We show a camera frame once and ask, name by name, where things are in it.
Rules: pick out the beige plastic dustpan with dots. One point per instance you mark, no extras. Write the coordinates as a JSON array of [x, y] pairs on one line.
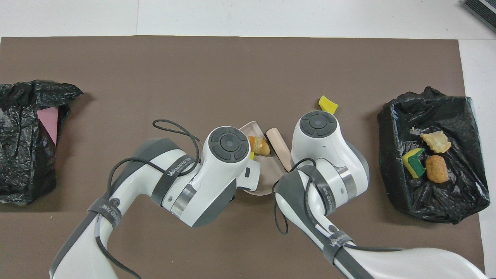
[[267, 179]]

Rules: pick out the beige foam chunk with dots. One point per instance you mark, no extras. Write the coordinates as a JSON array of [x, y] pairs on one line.
[[261, 146], [437, 141]]

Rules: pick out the orange-brown sponge lump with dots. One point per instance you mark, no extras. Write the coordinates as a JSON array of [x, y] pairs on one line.
[[437, 169]]

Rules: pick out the brown table mat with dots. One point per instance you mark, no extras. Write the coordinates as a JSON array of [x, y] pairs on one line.
[[248, 69]]

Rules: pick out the crumpled black trash bag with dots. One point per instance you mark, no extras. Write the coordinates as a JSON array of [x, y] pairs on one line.
[[23, 170], [445, 201]]

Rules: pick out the pink bin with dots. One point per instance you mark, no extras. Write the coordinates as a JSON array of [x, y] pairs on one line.
[[48, 124]]

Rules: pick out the green and yellow sponge piece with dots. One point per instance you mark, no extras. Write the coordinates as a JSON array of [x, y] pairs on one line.
[[414, 164]]

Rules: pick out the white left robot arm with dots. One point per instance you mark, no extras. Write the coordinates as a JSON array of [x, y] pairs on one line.
[[228, 143]]

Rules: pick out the dark ridged block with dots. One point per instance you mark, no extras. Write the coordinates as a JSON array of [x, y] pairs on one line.
[[484, 9]]

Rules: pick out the beige brush with black bristles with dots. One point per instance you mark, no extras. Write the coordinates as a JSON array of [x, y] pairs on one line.
[[279, 149]]

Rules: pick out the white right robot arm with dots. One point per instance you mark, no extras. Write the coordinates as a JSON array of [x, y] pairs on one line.
[[317, 124]]

